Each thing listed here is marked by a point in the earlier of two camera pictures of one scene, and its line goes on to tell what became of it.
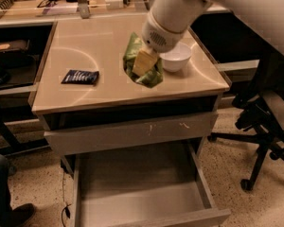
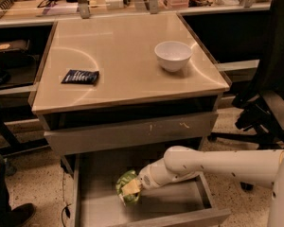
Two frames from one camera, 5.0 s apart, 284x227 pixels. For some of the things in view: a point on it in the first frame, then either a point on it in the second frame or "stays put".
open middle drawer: x=159 y=187 stays put
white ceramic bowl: x=176 y=60 stays put
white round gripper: x=161 y=36 -> x=147 y=178
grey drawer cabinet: x=137 y=149 stays put
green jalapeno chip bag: x=150 y=78 -> x=124 y=179
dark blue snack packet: x=80 y=77 stays put
